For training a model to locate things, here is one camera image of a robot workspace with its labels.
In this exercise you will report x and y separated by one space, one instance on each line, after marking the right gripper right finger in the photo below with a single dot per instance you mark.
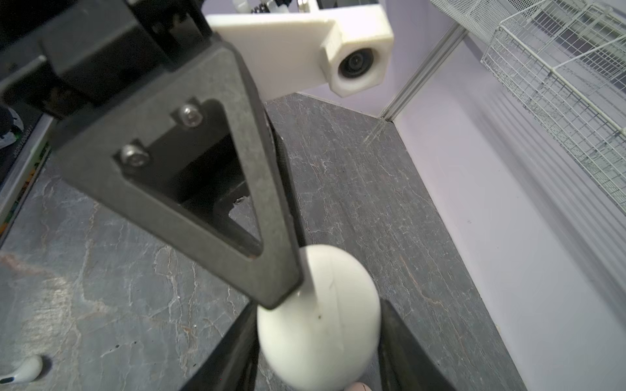
403 363

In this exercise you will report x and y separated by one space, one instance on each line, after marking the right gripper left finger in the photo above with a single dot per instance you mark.
234 362

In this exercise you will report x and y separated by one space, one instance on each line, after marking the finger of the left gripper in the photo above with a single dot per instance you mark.
284 168
191 156

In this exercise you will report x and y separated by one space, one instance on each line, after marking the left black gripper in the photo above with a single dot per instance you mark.
77 59

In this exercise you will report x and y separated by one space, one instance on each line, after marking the white earbud charging case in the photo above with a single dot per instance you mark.
324 335

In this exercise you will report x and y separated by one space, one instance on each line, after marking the pink earbud charging case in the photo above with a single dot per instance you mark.
358 386

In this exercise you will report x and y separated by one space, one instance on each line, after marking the white earbud lower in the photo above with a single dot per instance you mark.
27 372

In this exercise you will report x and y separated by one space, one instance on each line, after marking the white mesh box basket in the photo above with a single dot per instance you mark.
482 17

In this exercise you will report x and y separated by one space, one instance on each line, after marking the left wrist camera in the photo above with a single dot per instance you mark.
346 48

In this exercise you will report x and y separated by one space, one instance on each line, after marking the white wire shelf basket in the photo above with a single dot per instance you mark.
564 61

